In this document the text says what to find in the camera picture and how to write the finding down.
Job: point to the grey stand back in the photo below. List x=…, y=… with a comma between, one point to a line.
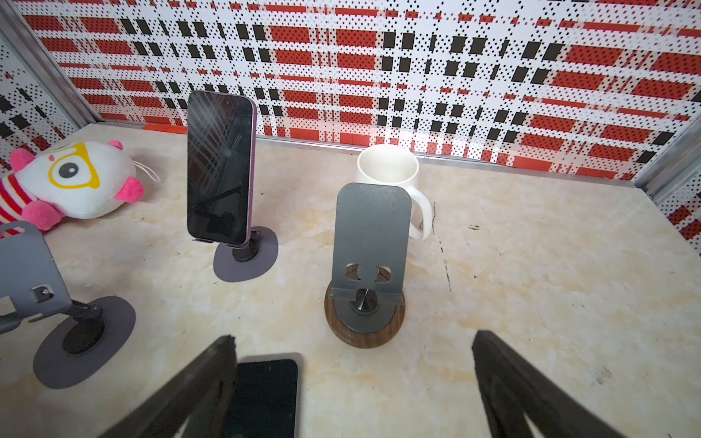
x=239, y=264

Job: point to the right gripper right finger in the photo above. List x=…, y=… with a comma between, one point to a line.
x=515, y=395

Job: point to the purple-edged phone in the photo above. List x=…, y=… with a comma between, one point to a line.
x=221, y=138

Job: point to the pink white plush toy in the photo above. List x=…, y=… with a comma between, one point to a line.
x=84, y=180

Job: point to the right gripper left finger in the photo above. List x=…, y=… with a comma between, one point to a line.
x=194, y=403

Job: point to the wooden base phone stand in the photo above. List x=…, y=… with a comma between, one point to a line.
x=364, y=303

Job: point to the white mug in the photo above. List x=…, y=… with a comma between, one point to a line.
x=387, y=164

